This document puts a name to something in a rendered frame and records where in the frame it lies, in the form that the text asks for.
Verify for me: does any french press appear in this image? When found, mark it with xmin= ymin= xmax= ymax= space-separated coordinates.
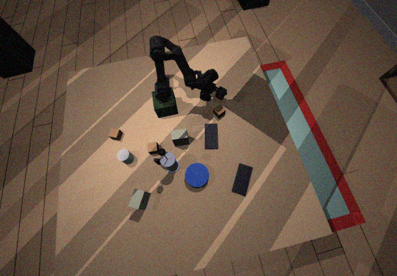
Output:
xmin=154 ymin=148 xmax=180 ymax=174

